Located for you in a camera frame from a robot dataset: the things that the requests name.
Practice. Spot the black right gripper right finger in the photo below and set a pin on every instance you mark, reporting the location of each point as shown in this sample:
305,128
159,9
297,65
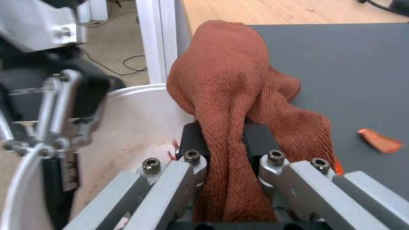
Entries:
319,191

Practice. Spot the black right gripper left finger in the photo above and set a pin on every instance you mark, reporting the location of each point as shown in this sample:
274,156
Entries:
159,191

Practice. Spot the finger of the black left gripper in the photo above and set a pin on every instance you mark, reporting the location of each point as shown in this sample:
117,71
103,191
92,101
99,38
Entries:
4,129
60,124

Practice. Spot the white round plastic container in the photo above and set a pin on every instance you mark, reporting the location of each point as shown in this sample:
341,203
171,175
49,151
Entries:
134,124

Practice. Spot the rust orange terry towel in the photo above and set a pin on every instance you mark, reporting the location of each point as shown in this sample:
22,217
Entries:
230,83

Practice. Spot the small orange shrimp bit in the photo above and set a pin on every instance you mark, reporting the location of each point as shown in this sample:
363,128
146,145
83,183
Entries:
339,169

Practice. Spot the red shrimp bit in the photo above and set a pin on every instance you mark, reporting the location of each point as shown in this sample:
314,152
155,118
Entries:
173,149

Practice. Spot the orange shrimp piece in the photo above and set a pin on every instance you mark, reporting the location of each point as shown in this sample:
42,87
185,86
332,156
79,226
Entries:
380,142

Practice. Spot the pale aluminium frame leg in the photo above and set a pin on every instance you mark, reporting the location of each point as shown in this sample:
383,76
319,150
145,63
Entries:
92,10

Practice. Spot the white aluminium frame post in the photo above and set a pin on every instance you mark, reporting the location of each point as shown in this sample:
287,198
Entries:
156,40

